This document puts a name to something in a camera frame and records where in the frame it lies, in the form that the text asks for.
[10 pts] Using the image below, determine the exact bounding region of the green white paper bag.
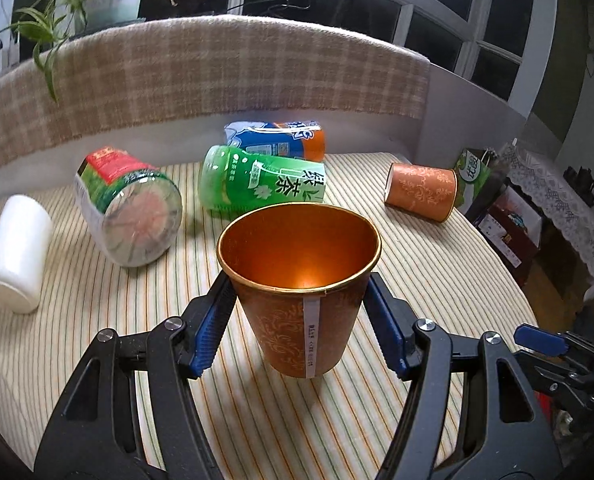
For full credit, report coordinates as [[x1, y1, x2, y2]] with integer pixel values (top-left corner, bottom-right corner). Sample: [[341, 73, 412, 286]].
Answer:
[[454, 148, 498, 214]]

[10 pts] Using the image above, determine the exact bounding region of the spider plant in green pot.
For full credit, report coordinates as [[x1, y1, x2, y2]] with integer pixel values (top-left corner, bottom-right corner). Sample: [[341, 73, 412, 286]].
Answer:
[[0, 0, 179, 104]]

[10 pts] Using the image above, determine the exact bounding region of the dark red cardboard box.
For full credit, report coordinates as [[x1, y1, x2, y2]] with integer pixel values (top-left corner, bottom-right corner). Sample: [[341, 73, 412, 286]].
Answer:
[[476, 186, 542, 286]]

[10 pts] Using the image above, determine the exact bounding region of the orange paper cup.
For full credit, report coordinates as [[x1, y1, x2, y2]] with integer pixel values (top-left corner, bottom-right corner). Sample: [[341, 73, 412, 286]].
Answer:
[[384, 162, 458, 223], [217, 203, 382, 378]]

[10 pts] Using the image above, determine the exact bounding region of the white lace cloth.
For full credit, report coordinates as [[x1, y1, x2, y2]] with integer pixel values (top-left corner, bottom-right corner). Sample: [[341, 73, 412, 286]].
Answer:
[[499, 139, 594, 302]]

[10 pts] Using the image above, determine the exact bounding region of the red green label jar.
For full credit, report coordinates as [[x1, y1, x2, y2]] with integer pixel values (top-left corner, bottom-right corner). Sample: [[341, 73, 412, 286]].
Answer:
[[73, 146, 183, 268]]

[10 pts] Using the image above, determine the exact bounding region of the white plastic cup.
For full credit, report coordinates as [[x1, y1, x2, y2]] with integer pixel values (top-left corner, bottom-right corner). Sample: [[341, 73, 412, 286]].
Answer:
[[0, 194, 53, 314]]

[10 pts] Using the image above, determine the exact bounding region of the green tea cup container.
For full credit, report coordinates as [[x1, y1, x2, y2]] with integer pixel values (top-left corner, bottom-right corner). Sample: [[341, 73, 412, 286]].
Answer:
[[198, 145, 326, 214]]

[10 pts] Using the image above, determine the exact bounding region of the beige plaid sill cloth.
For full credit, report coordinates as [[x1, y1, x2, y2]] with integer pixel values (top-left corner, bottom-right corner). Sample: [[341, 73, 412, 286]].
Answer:
[[0, 15, 431, 168]]

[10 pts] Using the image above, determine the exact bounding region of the blue orange snack package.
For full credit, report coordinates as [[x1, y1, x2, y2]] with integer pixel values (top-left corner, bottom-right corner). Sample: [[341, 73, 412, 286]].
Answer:
[[224, 120, 325, 162]]

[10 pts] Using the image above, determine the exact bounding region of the white window frame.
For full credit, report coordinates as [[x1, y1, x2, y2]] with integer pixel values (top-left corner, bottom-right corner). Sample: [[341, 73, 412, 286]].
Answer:
[[140, 0, 558, 116]]

